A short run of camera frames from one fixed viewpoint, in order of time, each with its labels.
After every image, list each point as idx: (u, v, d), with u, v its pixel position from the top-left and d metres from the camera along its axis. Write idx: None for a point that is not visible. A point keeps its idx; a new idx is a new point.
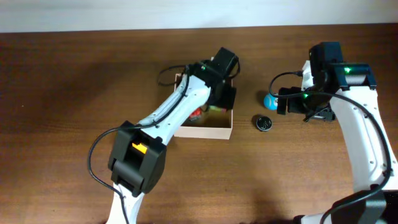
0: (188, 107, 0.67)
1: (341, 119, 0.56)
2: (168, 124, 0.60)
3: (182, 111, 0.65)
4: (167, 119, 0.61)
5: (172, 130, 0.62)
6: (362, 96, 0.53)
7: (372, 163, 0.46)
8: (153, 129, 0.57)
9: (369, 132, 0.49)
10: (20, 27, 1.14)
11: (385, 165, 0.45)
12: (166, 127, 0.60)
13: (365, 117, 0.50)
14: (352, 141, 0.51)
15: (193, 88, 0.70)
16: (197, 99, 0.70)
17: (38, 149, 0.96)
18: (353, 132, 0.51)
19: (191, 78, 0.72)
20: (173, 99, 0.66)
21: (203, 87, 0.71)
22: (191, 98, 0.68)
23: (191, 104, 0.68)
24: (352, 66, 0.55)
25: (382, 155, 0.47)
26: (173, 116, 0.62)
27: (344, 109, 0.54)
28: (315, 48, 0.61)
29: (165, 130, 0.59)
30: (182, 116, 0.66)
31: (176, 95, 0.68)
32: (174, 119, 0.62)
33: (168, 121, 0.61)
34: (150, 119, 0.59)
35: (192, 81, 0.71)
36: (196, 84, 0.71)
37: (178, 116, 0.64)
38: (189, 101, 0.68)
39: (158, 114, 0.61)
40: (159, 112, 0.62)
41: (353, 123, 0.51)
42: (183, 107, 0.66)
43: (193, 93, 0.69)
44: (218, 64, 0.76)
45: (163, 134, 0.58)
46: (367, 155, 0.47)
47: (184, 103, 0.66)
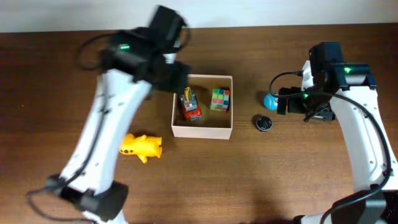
0: (117, 125, 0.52)
1: (340, 118, 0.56)
2: (97, 163, 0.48)
3: (110, 135, 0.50)
4: (94, 157, 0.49)
5: (109, 167, 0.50)
6: (362, 96, 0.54)
7: (372, 163, 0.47)
8: (79, 179, 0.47)
9: (369, 132, 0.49)
10: (17, 27, 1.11)
11: (384, 165, 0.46)
12: (95, 169, 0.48)
13: (365, 117, 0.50)
14: (352, 141, 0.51)
15: (118, 94, 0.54)
16: (130, 106, 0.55)
17: (38, 149, 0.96)
18: (353, 132, 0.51)
19: (109, 77, 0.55)
20: (95, 124, 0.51)
21: (130, 84, 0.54)
22: (115, 112, 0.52)
23: (120, 117, 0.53)
24: (353, 66, 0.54)
25: (382, 155, 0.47)
26: (100, 149, 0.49)
27: (344, 108, 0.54)
28: (315, 48, 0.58)
29: (96, 173, 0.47)
30: (116, 142, 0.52)
31: (96, 117, 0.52)
32: (104, 154, 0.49)
33: (96, 161, 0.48)
34: (76, 163, 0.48)
35: (112, 81, 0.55)
36: (121, 85, 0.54)
37: (109, 145, 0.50)
38: (116, 116, 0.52)
39: (81, 155, 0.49)
40: (83, 152, 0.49)
41: (353, 123, 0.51)
42: (110, 128, 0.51)
43: (117, 101, 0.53)
44: (157, 30, 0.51)
45: (95, 182, 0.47)
46: (367, 155, 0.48)
47: (108, 124, 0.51)
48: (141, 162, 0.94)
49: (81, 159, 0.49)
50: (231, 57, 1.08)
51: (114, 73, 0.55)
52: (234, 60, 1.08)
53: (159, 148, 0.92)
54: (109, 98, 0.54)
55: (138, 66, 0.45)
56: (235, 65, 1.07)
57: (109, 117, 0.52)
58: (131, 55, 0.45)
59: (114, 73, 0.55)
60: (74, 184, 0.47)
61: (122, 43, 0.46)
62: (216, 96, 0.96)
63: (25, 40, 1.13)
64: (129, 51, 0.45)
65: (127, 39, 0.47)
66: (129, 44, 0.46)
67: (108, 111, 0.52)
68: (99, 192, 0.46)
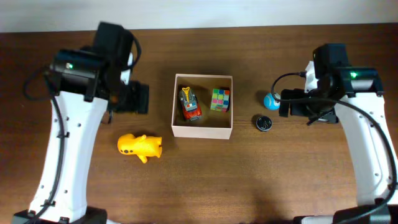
0: (76, 147, 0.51)
1: (344, 125, 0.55)
2: (66, 191, 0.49)
3: (73, 160, 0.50)
4: (61, 185, 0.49)
5: (77, 188, 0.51)
6: (369, 104, 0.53)
7: (377, 176, 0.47)
8: (50, 209, 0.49)
9: (374, 143, 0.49)
10: (15, 28, 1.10)
11: (390, 178, 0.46)
12: (64, 196, 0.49)
13: (370, 126, 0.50)
14: (356, 150, 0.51)
15: (74, 116, 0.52)
16: (90, 124, 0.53)
17: (40, 150, 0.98)
18: (358, 141, 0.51)
19: (62, 98, 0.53)
20: (55, 151, 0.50)
21: (85, 102, 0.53)
22: (75, 136, 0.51)
23: (81, 138, 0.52)
24: (359, 71, 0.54)
25: (387, 167, 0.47)
26: (64, 176, 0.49)
27: (349, 116, 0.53)
28: (320, 51, 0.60)
29: (65, 201, 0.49)
30: (81, 163, 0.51)
31: (54, 140, 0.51)
32: (70, 179, 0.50)
33: (64, 188, 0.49)
34: (43, 194, 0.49)
35: (66, 101, 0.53)
36: (76, 103, 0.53)
37: (73, 171, 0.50)
38: (76, 139, 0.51)
39: (46, 184, 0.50)
40: (47, 182, 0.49)
41: (359, 132, 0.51)
42: (72, 152, 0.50)
43: (74, 122, 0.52)
44: (100, 43, 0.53)
45: (67, 209, 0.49)
46: (372, 167, 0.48)
47: (69, 149, 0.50)
48: (141, 162, 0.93)
49: (46, 189, 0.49)
50: (231, 57, 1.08)
51: (64, 94, 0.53)
52: (234, 60, 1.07)
53: (159, 148, 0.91)
54: (66, 121, 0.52)
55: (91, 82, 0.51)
56: (235, 65, 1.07)
57: (68, 140, 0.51)
58: (81, 73, 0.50)
59: (64, 93, 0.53)
60: (46, 214, 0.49)
61: (68, 63, 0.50)
62: (216, 96, 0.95)
63: (26, 40, 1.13)
64: (76, 70, 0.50)
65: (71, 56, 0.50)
66: (73, 61, 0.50)
67: (67, 135, 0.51)
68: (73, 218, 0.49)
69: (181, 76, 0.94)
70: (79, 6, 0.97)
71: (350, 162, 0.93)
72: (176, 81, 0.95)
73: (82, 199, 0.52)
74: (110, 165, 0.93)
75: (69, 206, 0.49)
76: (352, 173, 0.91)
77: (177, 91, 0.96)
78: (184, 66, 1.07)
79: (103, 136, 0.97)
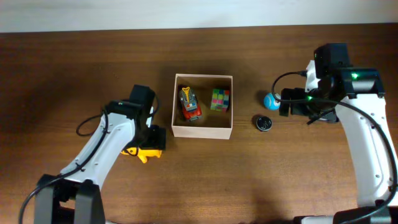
0: (114, 140, 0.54)
1: (345, 126, 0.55)
2: (96, 163, 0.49)
3: (109, 147, 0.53)
4: (94, 158, 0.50)
5: (103, 171, 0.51)
6: (370, 105, 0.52)
7: (378, 177, 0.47)
8: (77, 175, 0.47)
9: (375, 144, 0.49)
10: (16, 27, 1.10)
11: (391, 180, 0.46)
12: (94, 169, 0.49)
13: (372, 127, 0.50)
14: (357, 152, 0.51)
15: (117, 121, 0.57)
16: (127, 133, 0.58)
17: (38, 150, 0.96)
18: (359, 142, 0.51)
19: (111, 115, 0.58)
20: (96, 140, 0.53)
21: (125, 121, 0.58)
22: (116, 133, 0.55)
23: (119, 141, 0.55)
24: (359, 71, 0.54)
25: (388, 169, 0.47)
26: (100, 154, 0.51)
27: (350, 117, 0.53)
28: (321, 50, 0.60)
29: (94, 172, 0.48)
30: (112, 154, 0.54)
31: (97, 133, 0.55)
32: (103, 158, 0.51)
33: (95, 161, 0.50)
34: (73, 165, 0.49)
35: (115, 117, 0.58)
36: (120, 119, 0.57)
37: (107, 154, 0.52)
38: (115, 138, 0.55)
39: (81, 157, 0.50)
40: (81, 157, 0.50)
41: (359, 134, 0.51)
42: (111, 142, 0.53)
43: (117, 126, 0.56)
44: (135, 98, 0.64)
45: (93, 177, 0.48)
46: (372, 168, 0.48)
47: (109, 140, 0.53)
48: (141, 162, 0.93)
49: (79, 162, 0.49)
50: (231, 58, 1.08)
51: (112, 115, 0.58)
52: (234, 60, 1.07)
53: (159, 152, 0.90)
54: (109, 126, 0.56)
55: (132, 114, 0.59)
56: (235, 65, 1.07)
57: (109, 135, 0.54)
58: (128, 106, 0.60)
59: (112, 114, 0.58)
60: (71, 178, 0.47)
61: (119, 102, 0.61)
62: (216, 96, 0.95)
63: (28, 40, 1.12)
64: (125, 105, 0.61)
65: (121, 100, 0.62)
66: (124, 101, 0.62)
67: (108, 132, 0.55)
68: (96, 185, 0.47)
69: (181, 76, 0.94)
70: (79, 5, 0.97)
71: (349, 162, 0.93)
72: (175, 81, 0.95)
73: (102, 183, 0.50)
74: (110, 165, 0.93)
75: (95, 178, 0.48)
76: (352, 174, 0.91)
77: (177, 91, 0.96)
78: (184, 66, 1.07)
79: None
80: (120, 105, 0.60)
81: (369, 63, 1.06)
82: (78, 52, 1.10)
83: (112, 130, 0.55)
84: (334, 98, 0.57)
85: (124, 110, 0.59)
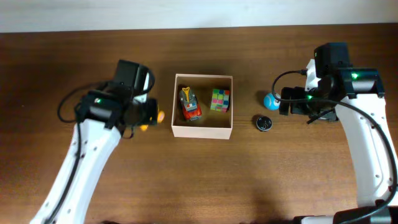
0: (87, 172, 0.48)
1: (345, 126, 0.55)
2: (69, 210, 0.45)
3: (83, 182, 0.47)
4: (64, 204, 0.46)
5: (81, 208, 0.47)
6: (370, 104, 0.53)
7: (378, 177, 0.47)
8: None
9: (375, 144, 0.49)
10: (15, 27, 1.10)
11: (391, 180, 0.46)
12: (66, 218, 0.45)
13: (372, 127, 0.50)
14: (357, 152, 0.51)
15: (91, 139, 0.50)
16: (104, 150, 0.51)
17: (38, 150, 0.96)
18: (359, 143, 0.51)
19: (87, 123, 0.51)
20: (67, 172, 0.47)
21: (105, 130, 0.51)
22: (87, 162, 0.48)
23: (94, 167, 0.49)
24: (360, 72, 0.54)
25: (388, 169, 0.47)
26: (73, 195, 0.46)
27: (350, 117, 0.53)
28: (321, 49, 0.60)
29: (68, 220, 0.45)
30: (88, 188, 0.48)
31: (69, 158, 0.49)
32: (76, 200, 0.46)
33: (68, 207, 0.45)
34: (42, 215, 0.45)
35: (89, 128, 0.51)
36: (97, 127, 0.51)
37: (81, 193, 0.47)
38: (89, 168, 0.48)
39: (51, 200, 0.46)
40: (51, 201, 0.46)
41: (359, 134, 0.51)
42: (83, 177, 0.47)
43: (89, 147, 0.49)
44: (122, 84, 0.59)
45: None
46: (372, 168, 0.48)
47: (82, 173, 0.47)
48: (141, 162, 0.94)
49: (50, 207, 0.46)
50: (231, 57, 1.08)
51: (89, 121, 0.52)
52: (234, 60, 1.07)
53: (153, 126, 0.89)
54: (83, 144, 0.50)
55: (111, 117, 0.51)
56: (235, 65, 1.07)
57: (83, 162, 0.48)
58: (107, 107, 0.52)
59: (89, 121, 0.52)
60: None
61: (96, 99, 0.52)
62: (216, 96, 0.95)
63: (27, 41, 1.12)
64: (101, 106, 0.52)
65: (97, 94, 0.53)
66: (101, 97, 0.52)
67: (81, 157, 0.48)
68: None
69: (181, 76, 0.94)
70: (79, 5, 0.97)
71: (349, 162, 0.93)
72: (176, 81, 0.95)
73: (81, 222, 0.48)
74: (110, 165, 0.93)
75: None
76: (352, 174, 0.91)
77: (177, 91, 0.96)
78: (184, 66, 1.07)
79: None
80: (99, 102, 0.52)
81: (369, 63, 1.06)
82: (78, 52, 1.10)
83: (86, 152, 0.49)
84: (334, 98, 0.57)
85: (102, 112, 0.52)
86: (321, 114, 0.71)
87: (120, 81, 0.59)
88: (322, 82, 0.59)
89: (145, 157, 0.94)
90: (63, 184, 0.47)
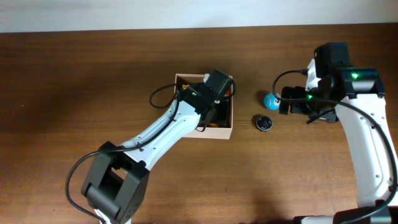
0: (174, 131, 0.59)
1: (346, 126, 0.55)
2: (154, 148, 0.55)
3: (169, 135, 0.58)
4: (152, 142, 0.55)
5: (158, 155, 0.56)
6: (370, 105, 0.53)
7: (378, 177, 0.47)
8: (135, 153, 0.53)
9: (376, 144, 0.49)
10: (16, 27, 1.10)
11: (391, 180, 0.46)
12: (150, 151, 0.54)
13: (372, 127, 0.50)
14: (357, 151, 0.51)
15: (185, 111, 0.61)
16: (190, 124, 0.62)
17: (38, 149, 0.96)
18: (359, 143, 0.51)
19: (181, 103, 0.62)
20: (162, 123, 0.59)
21: (194, 113, 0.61)
22: (180, 123, 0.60)
23: (180, 130, 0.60)
24: (360, 72, 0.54)
25: (388, 169, 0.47)
26: (158, 141, 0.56)
27: (350, 117, 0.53)
28: (321, 50, 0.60)
29: (150, 155, 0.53)
30: (168, 144, 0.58)
31: (163, 119, 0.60)
32: (160, 144, 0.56)
33: (153, 145, 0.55)
34: (133, 142, 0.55)
35: (184, 106, 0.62)
36: (189, 109, 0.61)
37: (165, 142, 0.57)
38: (178, 127, 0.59)
39: (144, 136, 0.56)
40: (143, 135, 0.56)
41: (359, 134, 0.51)
42: (173, 132, 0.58)
43: (183, 117, 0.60)
44: (211, 88, 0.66)
45: (147, 160, 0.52)
46: (372, 168, 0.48)
47: (172, 128, 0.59)
48: None
49: (140, 140, 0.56)
50: (231, 58, 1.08)
51: (185, 104, 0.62)
52: (234, 60, 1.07)
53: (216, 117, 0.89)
54: (178, 112, 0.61)
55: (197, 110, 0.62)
56: (235, 65, 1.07)
57: (174, 123, 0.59)
58: (196, 102, 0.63)
59: (184, 104, 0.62)
60: (129, 154, 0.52)
61: (193, 92, 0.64)
62: None
63: (27, 41, 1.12)
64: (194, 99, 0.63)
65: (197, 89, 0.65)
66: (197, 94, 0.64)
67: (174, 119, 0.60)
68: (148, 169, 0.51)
69: (181, 75, 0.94)
70: (79, 6, 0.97)
71: (349, 162, 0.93)
72: (176, 80, 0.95)
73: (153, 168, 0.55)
74: None
75: (149, 160, 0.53)
76: (353, 174, 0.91)
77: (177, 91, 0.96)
78: (184, 66, 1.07)
79: (104, 136, 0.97)
80: (194, 96, 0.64)
81: (369, 64, 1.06)
82: (78, 52, 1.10)
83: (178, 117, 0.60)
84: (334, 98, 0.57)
85: (194, 103, 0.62)
86: (321, 113, 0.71)
87: (209, 86, 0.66)
88: (322, 83, 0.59)
89: None
90: (156, 129, 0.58)
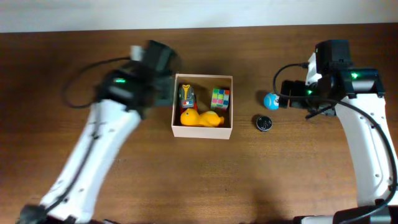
0: (102, 155, 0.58)
1: (346, 126, 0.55)
2: (82, 189, 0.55)
3: (96, 163, 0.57)
4: (78, 183, 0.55)
5: (91, 188, 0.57)
6: (370, 105, 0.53)
7: (378, 177, 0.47)
8: (61, 206, 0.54)
9: (375, 144, 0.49)
10: (17, 28, 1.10)
11: (390, 180, 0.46)
12: (79, 193, 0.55)
13: (372, 127, 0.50)
14: (359, 152, 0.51)
15: (111, 122, 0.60)
16: (120, 131, 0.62)
17: (40, 150, 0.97)
18: (359, 144, 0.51)
19: (106, 105, 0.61)
20: (84, 149, 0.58)
21: (123, 112, 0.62)
22: (107, 139, 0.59)
23: (110, 144, 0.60)
24: (361, 73, 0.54)
25: (388, 169, 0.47)
26: (84, 177, 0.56)
27: (351, 117, 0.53)
28: (323, 46, 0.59)
29: (79, 196, 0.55)
30: (101, 168, 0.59)
31: (85, 140, 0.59)
32: (89, 176, 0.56)
33: (80, 186, 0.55)
34: (56, 195, 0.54)
35: (106, 110, 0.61)
36: (115, 111, 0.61)
37: (96, 169, 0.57)
38: (106, 144, 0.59)
39: (65, 180, 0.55)
40: (66, 178, 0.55)
41: (359, 134, 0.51)
42: (99, 153, 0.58)
43: (107, 129, 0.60)
44: (146, 65, 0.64)
45: (78, 204, 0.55)
46: (372, 168, 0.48)
47: (98, 149, 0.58)
48: (141, 162, 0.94)
49: (63, 186, 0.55)
50: (232, 58, 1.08)
51: (110, 102, 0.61)
52: (234, 60, 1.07)
53: (220, 118, 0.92)
54: (101, 126, 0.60)
55: (130, 98, 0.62)
56: (235, 65, 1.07)
57: (99, 142, 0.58)
58: (126, 90, 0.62)
59: (108, 102, 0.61)
60: (56, 213, 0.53)
61: (120, 79, 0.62)
62: (216, 96, 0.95)
63: (28, 42, 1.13)
64: (122, 88, 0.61)
65: (124, 76, 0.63)
66: (124, 80, 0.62)
67: (98, 138, 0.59)
68: (79, 214, 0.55)
69: (181, 75, 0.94)
70: (79, 6, 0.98)
71: (349, 162, 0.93)
72: (176, 80, 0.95)
73: (91, 207, 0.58)
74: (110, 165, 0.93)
75: (79, 204, 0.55)
76: (353, 174, 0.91)
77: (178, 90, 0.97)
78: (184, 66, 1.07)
79: None
80: (119, 84, 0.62)
81: (369, 63, 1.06)
82: (78, 53, 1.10)
83: (102, 134, 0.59)
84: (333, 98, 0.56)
85: (122, 93, 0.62)
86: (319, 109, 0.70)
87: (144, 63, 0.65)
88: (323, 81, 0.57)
89: (146, 156, 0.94)
90: (78, 162, 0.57)
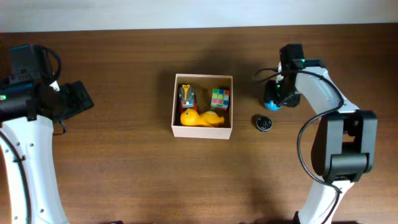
0: (37, 172, 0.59)
1: (304, 89, 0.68)
2: (41, 208, 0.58)
3: (37, 182, 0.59)
4: (34, 206, 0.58)
5: (51, 203, 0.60)
6: (316, 71, 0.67)
7: (329, 101, 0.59)
8: None
9: (323, 85, 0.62)
10: (16, 27, 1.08)
11: (337, 101, 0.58)
12: (40, 214, 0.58)
13: (319, 79, 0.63)
14: (313, 94, 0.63)
15: (25, 138, 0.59)
16: (40, 141, 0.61)
17: None
18: (313, 91, 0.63)
19: (6, 127, 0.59)
20: (16, 176, 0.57)
21: (29, 121, 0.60)
22: (30, 155, 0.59)
23: (41, 155, 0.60)
24: (308, 62, 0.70)
25: (336, 95, 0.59)
26: (37, 198, 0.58)
27: (304, 79, 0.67)
28: (282, 50, 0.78)
29: (43, 216, 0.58)
30: (49, 182, 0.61)
31: (12, 166, 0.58)
32: (41, 195, 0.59)
33: (40, 207, 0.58)
34: None
35: (11, 129, 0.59)
36: (18, 126, 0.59)
37: (43, 186, 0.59)
38: (33, 158, 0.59)
39: (20, 211, 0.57)
40: (21, 213, 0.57)
41: (311, 86, 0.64)
42: (34, 171, 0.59)
43: (29, 145, 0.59)
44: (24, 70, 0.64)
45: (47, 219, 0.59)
46: (324, 97, 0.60)
47: (30, 167, 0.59)
48: (141, 162, 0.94)
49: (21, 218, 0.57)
50: (232, 57, 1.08)
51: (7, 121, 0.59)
52: (234, 60, 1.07)
53: (220, 119, 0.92)
54: (16, 145, 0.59)
55: (28, 101, 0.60)
56: (235, 65, 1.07)
57: (23, 163, 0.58)
58: (19, 98, 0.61)
59: (7, 122, 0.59)
60: None
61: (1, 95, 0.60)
62: (216, 96, 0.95)
63: (26, 40, 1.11)
64: (9, 101, 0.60)
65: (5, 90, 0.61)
66: (7, 94, 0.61)
67: (23, 158, 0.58)
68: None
69: (181, 75, 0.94)
70: (81, 5, 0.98)
71: None
72: (176, 80, 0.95)
73: (59, 215, 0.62)
74: (110, 165, 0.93)
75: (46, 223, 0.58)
76: None
77: (178, 90, 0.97)
78: (184, 66, 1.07)
79: (104, 135, 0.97)
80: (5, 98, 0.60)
81: (368, 63, 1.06)
82: (77, 51, 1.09)
83: (23, 153, 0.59)
84: (291, 81, 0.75)
85: (14, 103, 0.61)
86: (283, 101, 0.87)
87: (23, 68, 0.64)
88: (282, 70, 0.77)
89: (146, 156, 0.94)
90: (20, 190, 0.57)
